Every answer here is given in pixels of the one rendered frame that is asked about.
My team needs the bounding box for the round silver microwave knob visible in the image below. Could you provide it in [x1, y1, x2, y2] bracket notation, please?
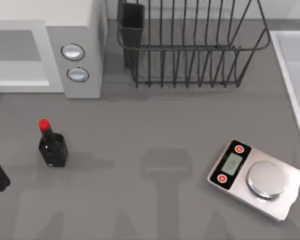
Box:
[60, 43, 86, 62]
[66, 66, 90, 83]

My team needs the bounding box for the pale microwave oven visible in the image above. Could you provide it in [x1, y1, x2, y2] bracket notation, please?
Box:
[0, 0, 108, 100]

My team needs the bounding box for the silver kitchen scale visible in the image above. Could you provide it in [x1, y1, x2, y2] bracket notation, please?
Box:
[206, 139, 300, 222]

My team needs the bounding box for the black cutlery holder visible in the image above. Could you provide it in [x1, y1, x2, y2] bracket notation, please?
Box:
[116, 0, 146, 46]

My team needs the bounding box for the dark wire dish rack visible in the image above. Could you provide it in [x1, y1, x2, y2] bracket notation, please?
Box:
[116, 0, 271, 89]

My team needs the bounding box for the black bottle with red cap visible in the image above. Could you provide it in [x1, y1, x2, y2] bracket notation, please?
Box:
[37, 118, 69, 168]

